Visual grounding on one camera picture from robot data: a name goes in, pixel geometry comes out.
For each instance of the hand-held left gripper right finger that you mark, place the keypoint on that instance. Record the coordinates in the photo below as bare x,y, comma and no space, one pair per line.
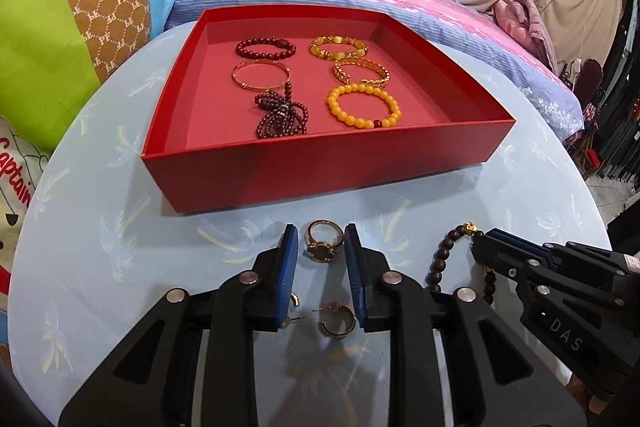
357,277

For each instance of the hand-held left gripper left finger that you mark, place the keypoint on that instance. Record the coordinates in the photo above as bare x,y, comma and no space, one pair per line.
285,277

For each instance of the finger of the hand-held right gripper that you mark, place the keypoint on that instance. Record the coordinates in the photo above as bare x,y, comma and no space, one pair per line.
500,257
520,243

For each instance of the red cardboard box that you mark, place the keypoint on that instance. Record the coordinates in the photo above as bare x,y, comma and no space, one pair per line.
325,167

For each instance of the gold bangle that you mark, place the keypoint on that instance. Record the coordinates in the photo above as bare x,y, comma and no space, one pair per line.
287,77

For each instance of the gold hoop earring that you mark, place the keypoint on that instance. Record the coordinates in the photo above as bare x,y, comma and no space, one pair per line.
335,333
296,302

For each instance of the dark metal chair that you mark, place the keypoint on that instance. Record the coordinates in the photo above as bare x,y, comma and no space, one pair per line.
587,77

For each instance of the pink crumpled cloth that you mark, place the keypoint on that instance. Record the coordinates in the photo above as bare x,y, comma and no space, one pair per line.
525,27

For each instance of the colourful cartoon printed quilt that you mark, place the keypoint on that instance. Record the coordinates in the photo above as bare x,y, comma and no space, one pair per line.
75,7

